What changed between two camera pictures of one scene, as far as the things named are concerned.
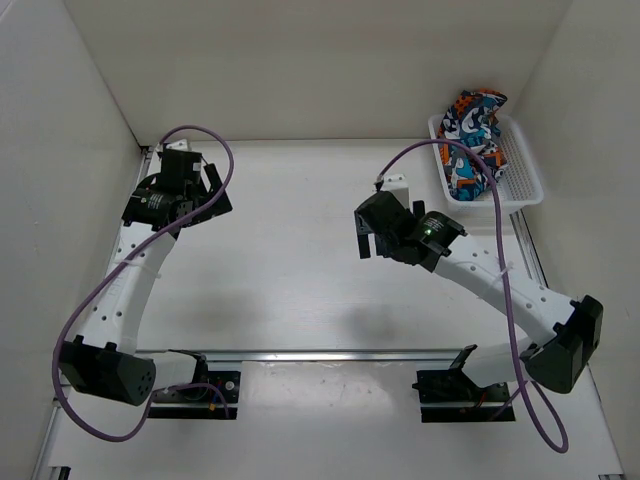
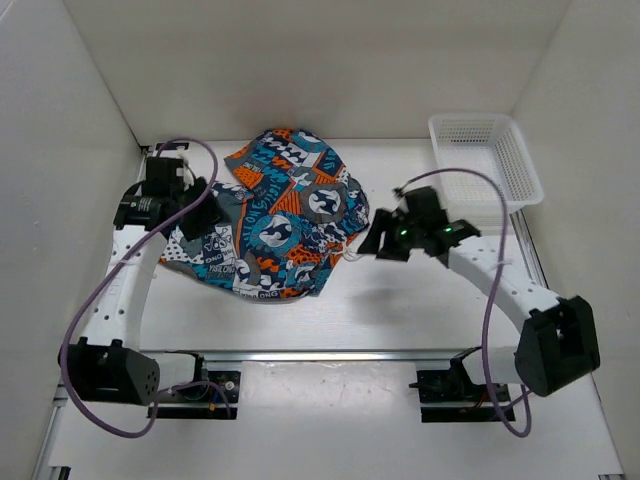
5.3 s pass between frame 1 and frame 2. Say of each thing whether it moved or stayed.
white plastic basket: stayed
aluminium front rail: stayed
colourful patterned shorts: moved
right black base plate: stayed
